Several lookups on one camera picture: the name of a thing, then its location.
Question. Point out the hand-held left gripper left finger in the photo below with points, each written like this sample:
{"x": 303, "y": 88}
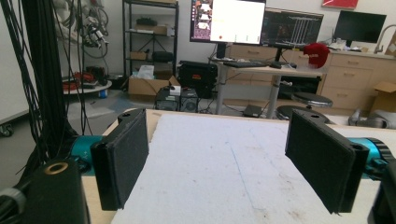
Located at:
{"x": 124, "y": 161}

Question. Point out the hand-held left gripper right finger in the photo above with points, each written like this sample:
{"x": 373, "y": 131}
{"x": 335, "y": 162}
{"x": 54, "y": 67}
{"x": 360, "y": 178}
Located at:
{"x": 320, "y": 165}

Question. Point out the teal metal cylinder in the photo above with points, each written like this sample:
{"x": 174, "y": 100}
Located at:
{"x": 81, "y": 148}
{"x": 370, "y": 152}

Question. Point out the black round stool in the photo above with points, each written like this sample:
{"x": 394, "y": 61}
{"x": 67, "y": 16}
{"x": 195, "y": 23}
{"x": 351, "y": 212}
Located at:
{"x": 285, "y": 112}
{"x": 311, "y": 99}

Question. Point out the grey machine part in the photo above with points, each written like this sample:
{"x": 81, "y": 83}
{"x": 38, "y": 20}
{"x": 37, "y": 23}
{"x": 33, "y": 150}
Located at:
{"x": 378, "y": 119}

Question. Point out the black device housing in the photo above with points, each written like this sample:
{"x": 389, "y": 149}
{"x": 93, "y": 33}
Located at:
{"x": 386, "y": 199}

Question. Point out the open cardboard box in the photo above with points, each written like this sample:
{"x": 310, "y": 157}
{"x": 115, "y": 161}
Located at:
{"x": 144, "y": 86}

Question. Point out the black computer boxes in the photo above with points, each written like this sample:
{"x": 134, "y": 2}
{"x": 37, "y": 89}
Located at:
{"x": 176, "y": 101}

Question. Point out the round white table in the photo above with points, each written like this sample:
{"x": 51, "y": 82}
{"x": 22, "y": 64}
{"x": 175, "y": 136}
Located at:
{"x": 90, "y": 88}

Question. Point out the wooden drawer cabinet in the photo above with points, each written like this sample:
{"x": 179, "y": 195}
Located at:
{"x": 348, "y": 77}

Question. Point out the small cardboard box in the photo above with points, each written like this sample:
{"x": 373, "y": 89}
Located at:
{"x": 386, "y": 96}

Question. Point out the white foam mat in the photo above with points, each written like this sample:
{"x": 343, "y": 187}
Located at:
{"x": 224, "y": 174}

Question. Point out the white standing desk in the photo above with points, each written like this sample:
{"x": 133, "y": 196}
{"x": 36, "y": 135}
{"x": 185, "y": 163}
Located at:
{"x": 274, "y": 72}

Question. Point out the red cloth object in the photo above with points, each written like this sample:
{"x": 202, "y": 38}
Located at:
{"x": 317, "y": 54}

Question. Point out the black hard case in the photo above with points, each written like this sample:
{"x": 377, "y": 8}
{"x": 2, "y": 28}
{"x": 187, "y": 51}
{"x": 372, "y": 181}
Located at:
{"x": 197, "y": 76}

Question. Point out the black keyboard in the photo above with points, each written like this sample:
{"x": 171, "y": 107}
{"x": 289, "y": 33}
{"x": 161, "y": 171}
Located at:
{"x": 246, "y": 64}

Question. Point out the black metal shelf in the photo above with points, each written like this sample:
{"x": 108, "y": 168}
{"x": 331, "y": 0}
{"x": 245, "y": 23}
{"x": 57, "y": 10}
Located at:
{"x": 151, "y": 32}

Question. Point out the wide dark computer monitor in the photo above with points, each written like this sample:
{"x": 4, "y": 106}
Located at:
{"x": 289, "y": 29}

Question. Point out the metal faucet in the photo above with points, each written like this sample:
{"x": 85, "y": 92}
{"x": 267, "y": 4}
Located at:
{"x": 380, "y": 39}

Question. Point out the white board on casters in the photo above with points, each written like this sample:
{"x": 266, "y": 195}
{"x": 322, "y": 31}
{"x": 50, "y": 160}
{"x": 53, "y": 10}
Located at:
{"x": 11, "y": 77}

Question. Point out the switched-off black monitor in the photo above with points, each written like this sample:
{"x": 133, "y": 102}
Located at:
{"x": 359, "y": 26}

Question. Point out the bright computer monitor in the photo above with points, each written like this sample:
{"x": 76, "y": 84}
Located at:
{"x": 236, "y": 21}

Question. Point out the red wall picture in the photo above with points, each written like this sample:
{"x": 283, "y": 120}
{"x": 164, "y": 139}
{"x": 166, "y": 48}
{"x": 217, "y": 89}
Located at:
{"x": 340, "y": 3}

